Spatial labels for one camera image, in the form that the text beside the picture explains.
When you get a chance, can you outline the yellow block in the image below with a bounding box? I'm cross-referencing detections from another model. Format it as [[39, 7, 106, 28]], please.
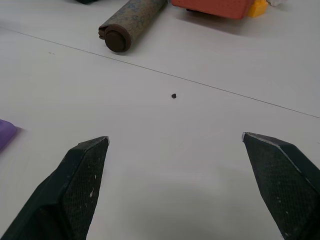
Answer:
[[247, 0, 268, 18]]

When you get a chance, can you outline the orange tray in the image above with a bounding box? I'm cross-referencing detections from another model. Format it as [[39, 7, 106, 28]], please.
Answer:
[[171, 0, 256, 21]]

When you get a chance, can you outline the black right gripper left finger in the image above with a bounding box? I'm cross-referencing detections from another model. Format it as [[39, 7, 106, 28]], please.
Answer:
[[0, 136, 110, 240]]

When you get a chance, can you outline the purple eraser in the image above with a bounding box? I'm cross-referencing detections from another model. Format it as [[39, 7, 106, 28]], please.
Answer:
[[0, 118, 18, 152]]

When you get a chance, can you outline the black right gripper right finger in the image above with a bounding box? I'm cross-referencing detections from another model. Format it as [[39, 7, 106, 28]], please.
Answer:
[[241, 132, 320, 240]]

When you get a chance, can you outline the rolled brown mat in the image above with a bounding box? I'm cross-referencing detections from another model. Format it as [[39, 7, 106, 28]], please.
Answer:
[[97, 0, 168, 53]]

